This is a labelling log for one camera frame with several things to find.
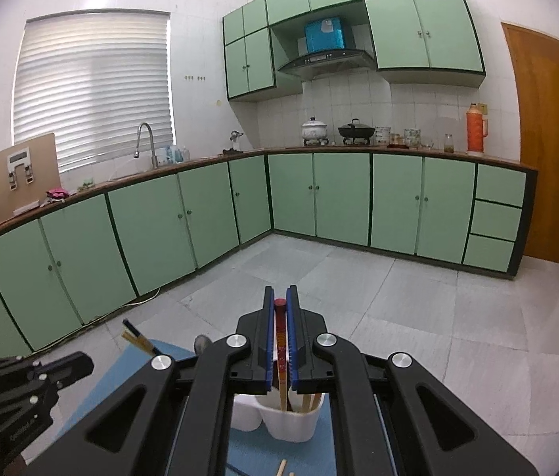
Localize red-topped bamboo chopstick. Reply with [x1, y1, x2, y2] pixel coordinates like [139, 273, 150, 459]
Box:
[274, 297, 288, 411]

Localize green lower kitchen cabinets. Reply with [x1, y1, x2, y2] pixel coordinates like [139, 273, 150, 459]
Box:
[0, 148, 538, 357]

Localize green kitchen cabinets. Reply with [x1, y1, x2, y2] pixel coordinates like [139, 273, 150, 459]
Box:
[222, 0, 486, 102]
[0, 148, 538, 357]

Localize chrome kitchen faucet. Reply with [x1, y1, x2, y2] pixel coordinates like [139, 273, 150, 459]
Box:
[133, 121, 160, 170]

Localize green upper kitchen cabinets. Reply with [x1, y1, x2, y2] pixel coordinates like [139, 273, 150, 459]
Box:
[222, 0, 486, 102]

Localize white utensil holder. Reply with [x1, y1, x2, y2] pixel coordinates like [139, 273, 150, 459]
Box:
[231, 388, 324, 444]

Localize metal spoon in holder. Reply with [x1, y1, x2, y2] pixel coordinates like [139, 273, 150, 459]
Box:
[193, 334, 213, 357]

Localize blue felt table mat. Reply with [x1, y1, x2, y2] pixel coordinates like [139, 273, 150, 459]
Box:
[60, 346, 337, 475]

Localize orange-ended bamboo chopstick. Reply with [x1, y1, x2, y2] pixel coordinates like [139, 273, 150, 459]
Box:
[275, 459, 287, 476]

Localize black chopstick in holder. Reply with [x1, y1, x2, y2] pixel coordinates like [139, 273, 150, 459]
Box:
[123, 319, 160, 356]

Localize bamboo chopstick in holder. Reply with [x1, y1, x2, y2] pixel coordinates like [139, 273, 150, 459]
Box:
[121, 331, 154, 357]

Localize black wok with lid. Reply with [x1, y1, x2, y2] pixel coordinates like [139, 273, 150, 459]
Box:
[339, 118, 375, 145]

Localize brown cardboard board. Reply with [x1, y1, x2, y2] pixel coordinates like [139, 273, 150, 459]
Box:
[0, 133, 61, 224]

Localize black range hood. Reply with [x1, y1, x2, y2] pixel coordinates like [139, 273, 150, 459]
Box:
[278, 48, 376, 81]

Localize orange thermos flask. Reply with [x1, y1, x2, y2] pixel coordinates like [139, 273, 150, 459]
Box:
[465, 103, 488, 155]

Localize blue box above hood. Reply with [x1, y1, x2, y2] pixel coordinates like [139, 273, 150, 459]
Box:
[304, 16, 345, 54]

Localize white window blind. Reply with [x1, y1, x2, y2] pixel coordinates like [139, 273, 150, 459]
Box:
[12, 9, 175, 172]

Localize brown wooden door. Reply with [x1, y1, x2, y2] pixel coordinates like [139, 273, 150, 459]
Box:
[502, 24, 559, 263]

